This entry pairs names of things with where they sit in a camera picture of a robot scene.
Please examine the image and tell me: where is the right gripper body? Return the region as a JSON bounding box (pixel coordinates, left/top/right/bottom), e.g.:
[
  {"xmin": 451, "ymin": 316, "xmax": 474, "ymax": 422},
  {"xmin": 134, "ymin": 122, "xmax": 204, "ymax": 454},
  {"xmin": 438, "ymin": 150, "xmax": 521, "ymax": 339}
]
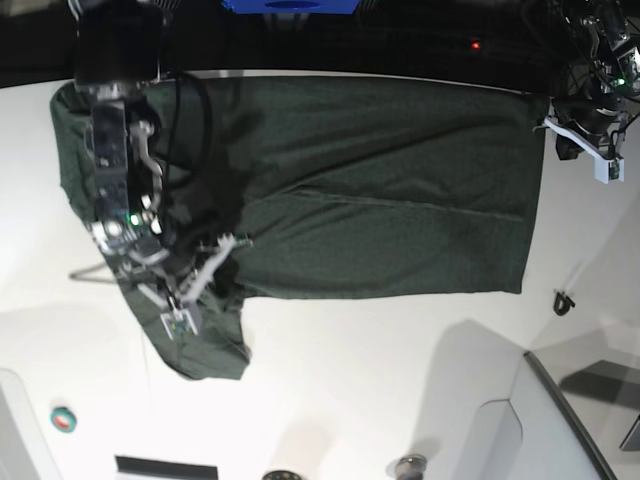
[{"xmin": 117, "ymin": 232, "xmax": 250, "ymax": 313}]

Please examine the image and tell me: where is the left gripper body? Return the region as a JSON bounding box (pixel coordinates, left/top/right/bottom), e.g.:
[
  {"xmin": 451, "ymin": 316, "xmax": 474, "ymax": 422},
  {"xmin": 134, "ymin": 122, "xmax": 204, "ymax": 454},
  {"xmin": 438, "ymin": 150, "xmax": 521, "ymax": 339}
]
[{"xmin": 533, "ymin": 97, "xmax": 630, "ymax": 160}]

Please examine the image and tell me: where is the dark green t-shirt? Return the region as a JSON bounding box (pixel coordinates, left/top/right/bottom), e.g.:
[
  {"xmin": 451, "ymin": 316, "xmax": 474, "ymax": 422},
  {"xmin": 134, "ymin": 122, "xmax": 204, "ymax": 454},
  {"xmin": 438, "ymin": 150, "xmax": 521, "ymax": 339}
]
[{"xmin": 48, "ymin": 74, "xmax": 551, "ymax": 382}]

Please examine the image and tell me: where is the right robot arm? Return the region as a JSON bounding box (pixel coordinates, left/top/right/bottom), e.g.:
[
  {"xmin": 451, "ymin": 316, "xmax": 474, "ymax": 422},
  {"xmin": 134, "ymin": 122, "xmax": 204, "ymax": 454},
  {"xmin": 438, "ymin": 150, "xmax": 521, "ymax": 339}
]
[{"xmin": 69, "ymin": 1, "xmax": 247, "ymax": 322}]

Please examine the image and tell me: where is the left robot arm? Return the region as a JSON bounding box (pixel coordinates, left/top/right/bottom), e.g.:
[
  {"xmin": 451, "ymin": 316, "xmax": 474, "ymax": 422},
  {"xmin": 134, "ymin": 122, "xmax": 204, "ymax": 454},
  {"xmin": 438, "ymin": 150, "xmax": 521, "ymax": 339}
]
[{"xmin": 519, "ymin": 1, "xmax": 639, "ymax": 167}]

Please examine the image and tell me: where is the black clip on table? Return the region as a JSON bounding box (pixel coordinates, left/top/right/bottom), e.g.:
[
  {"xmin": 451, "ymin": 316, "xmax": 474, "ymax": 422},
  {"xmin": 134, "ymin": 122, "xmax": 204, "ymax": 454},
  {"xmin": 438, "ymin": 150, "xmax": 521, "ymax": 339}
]
[{"xmin": 552, "ymin": 290, "xmax": 576, "ymax": 317}]

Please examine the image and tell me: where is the black round dial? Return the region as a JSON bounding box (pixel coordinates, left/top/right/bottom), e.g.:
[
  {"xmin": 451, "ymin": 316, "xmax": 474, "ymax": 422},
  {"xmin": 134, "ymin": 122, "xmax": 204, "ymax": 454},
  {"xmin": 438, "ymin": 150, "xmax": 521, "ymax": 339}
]
[{"xmin": 262, "ymin": 470, "xmax": 302, "ymax": 480}]

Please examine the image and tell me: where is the grey round knob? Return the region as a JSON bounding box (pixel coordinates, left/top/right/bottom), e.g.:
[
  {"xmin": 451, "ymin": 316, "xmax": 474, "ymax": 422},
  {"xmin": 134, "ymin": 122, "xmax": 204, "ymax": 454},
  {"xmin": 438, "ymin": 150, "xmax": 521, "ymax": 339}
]
[{"xmin": 393, "ymin": 454, "xmax": 427, "ymax": 480}]

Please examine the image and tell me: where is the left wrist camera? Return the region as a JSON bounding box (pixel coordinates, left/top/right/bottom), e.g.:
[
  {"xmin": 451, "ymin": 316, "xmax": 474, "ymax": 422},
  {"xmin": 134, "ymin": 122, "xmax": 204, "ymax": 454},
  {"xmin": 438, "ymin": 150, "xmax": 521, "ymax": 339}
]
[{"xmin": 594, "ymin": 158, "xmax": 625, "ymax": 184}]

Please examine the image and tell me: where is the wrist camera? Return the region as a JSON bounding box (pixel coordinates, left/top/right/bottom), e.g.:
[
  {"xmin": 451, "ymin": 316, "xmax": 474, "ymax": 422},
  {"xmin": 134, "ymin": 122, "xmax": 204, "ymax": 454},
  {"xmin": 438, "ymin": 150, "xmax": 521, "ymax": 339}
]
[
  {"xmin": 594, "ymin": 158, "xmax": 625, "ymax": 184},
  {"xmin": 160, "ymin": 305, "xmax": 202, "ymax": 340}
]

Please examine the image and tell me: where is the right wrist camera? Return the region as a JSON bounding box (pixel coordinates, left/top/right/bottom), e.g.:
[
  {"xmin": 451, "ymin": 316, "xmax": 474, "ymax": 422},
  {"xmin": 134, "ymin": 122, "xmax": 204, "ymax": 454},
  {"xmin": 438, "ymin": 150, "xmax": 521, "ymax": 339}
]
[{"xmin": 160, "ymin": 305, "xmax": 202, "ymax": 340}]

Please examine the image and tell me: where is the blue mount plate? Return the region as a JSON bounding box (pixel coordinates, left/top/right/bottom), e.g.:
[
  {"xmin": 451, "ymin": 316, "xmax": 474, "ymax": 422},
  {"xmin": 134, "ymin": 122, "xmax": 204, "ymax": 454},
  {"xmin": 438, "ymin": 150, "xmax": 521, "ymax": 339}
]
[{"xmin": 222, "ymin": 0, "xmax": 359, "ymax": 15}]

